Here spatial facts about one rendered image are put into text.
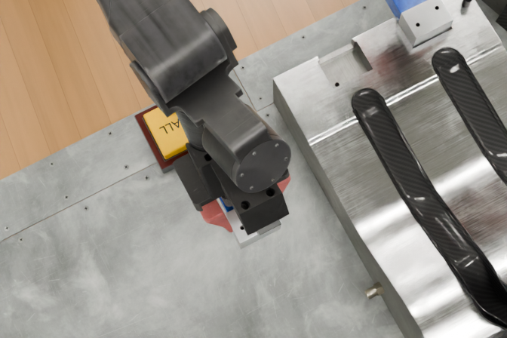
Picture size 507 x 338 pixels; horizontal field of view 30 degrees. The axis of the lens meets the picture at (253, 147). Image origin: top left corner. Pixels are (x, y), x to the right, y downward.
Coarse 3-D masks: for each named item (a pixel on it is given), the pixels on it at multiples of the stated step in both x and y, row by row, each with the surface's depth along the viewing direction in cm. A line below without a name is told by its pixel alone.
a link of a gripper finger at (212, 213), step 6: (210, 204) 94; (216, 204) 94; (204, 210) 94; (210, 210) 94; (216, 210) 94; (222, 210) 94; (204, 216) 94; (210, 216) 93; (216, 216) 93; (222, 216) 94; (210, 222) 94; (216, 222) 95; (222, 222) 96; (228, 222) 97; (228, 228) 99
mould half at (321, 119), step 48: (384, 48) 112; (432, 48) 112; (480, 48) 111; (288, 96) 111; (336, 96) 110; (384, 96) 110; (432, 96) 110; (336, 144) 109; (432, 144) 109; (336, 192) 108; (384, 192) 108; (480, 192) 107; (384, 240) 106; (480, 240) 103; (384, 288) 108; (432, 288) 101; (432, 336) 99; (480, 336) 99
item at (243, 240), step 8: (224, 208) 103; (232, 208) 101; (232, 216) 100; (232, 224) 100; (240, 224) 100; (232, 232) 103; (240, 232) 100; (256, 232) 100; (272, 232) 105; (240, 240) 99; (248, 240) 100; (256, 240) 103; (240, 248) 104
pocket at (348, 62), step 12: (348, 48) 114; (360, 48) 112; (324, 60) 113; (336, 60) 114; (348, 60) 114; (360, 60) 114; (324, 72) 114; (336, 72) 114; (348, 72) 114; (360, 72) 114; (336, 84) 115
